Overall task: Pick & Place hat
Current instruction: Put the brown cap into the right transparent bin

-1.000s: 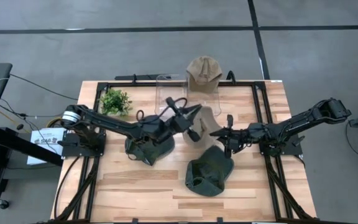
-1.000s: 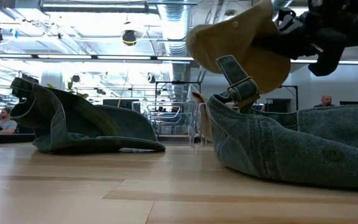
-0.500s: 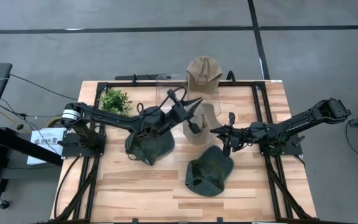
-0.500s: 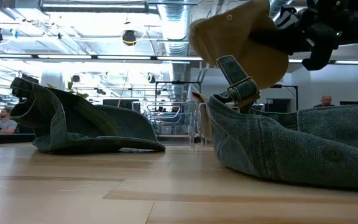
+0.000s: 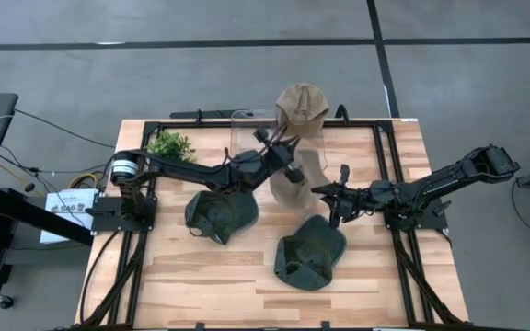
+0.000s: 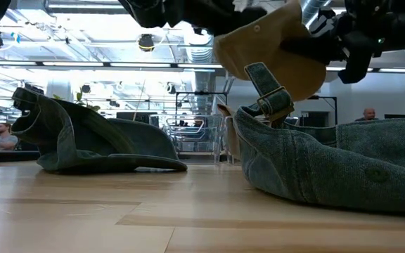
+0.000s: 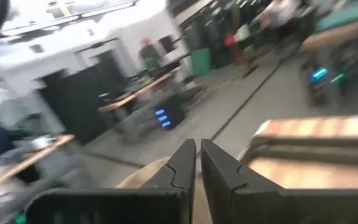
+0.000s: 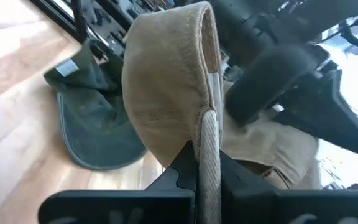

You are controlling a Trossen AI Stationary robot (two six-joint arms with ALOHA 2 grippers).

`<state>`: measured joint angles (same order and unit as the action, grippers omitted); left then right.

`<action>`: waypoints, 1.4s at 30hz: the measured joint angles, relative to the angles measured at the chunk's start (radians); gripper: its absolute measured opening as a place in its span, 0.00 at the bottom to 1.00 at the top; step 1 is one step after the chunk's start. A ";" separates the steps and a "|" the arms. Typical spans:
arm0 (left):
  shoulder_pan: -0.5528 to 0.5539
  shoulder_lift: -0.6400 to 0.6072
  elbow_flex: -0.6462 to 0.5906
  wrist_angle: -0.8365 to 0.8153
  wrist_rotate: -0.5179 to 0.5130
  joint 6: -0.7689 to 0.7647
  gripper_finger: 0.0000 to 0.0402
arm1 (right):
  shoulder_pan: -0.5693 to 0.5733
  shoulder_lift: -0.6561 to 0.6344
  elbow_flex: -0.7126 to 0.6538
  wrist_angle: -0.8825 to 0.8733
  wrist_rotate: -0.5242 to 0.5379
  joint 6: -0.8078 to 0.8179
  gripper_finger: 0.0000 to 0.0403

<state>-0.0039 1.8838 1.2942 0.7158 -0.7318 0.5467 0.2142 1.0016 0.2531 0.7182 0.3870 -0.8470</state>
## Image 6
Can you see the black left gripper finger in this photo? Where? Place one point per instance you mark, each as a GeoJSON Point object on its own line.
{"type": "Point", "coordinates": [251, 14]}

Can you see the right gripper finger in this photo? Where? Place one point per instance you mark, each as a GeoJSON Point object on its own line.
{"type": "Point", "coordinates": [325, 22]}
{"type": "Point", "coordinates": [311, 49]}

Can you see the beige cotton cap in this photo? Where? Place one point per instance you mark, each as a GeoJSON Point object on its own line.
{"type": "Point", "coordinates": [258, 52]}

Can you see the black dome ceiling fixture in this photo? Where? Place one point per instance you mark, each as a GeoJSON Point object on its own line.
{"type": "Point", "coordinates": [146, 42]}

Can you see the dark computer monitor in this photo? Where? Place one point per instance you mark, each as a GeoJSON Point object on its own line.
{"type": "Point", "coordinates": [135, 117]}
{"type": "Point", "coordinates": [397, 116]}

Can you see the green potted plant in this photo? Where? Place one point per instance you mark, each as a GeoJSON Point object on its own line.
{"type": "Point", "coordinates": [83, 102]}

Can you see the clear plastic bin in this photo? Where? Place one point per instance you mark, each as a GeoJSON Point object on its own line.
{"type": "Point", "coordinates": [188, 140]}

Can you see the smooth silver ventilation duct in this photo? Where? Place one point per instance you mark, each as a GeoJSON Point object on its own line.
{"type": "Point", "coordinates": [311, 10]}

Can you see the ribbed silver ventilation duct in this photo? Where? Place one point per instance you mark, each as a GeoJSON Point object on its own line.
{"type": "Point", "coordinates": [202, 52]}

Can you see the black metal frame rack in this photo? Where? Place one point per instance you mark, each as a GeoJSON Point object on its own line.
{"type": "Point", "coordinates": [202, 93]}
{"type": "Point", "coordinates": [336, 112]}

